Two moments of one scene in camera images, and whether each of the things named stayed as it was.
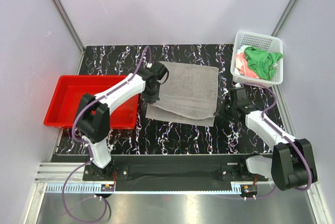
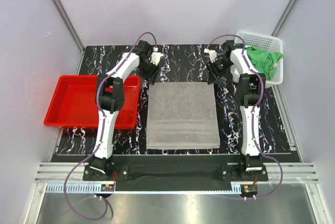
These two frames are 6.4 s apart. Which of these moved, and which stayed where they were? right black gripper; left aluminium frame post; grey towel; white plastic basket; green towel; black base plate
Moved: right black gripper; grey towel
Stayed: green towel; black base plate; white plastic basket; left aluminium frame post
